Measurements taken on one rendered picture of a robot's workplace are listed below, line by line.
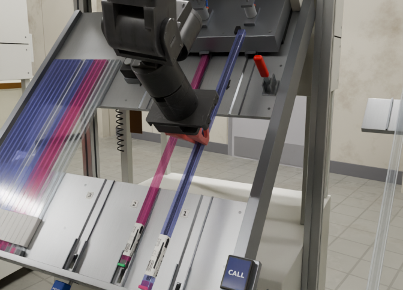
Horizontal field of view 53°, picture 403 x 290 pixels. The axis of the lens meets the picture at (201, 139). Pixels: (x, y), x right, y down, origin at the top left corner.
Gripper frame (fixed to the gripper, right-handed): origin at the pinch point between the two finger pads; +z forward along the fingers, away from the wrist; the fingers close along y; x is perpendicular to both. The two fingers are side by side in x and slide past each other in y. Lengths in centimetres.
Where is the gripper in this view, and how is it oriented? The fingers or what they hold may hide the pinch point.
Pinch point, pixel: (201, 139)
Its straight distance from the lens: 68.0
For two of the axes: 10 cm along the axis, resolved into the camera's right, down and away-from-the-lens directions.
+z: 3.4, 5.4, 7.7
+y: -8.9, -0.8, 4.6
